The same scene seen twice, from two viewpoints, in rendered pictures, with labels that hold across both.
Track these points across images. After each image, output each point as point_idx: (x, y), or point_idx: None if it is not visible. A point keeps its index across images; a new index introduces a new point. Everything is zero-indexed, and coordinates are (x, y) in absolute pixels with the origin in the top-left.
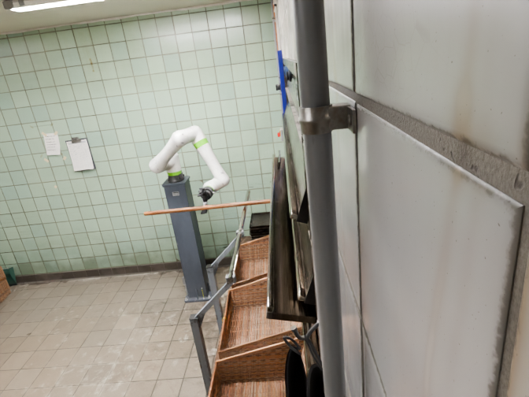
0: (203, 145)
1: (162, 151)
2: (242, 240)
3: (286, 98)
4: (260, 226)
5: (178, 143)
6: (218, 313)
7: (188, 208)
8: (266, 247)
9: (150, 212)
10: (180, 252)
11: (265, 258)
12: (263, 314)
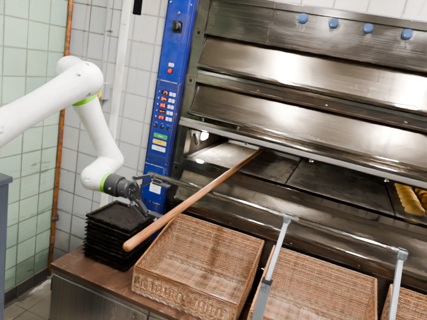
0: (96, 97)
1: (33, 105)
2: (67, 266)
3: (202, 44)
4: (139, 225)
5: (96, 89)
6: None
7: (176, 211)
8: (156, 252)
9: (138, 239)
10: None
11: (152, 269)
12: (272, 317)
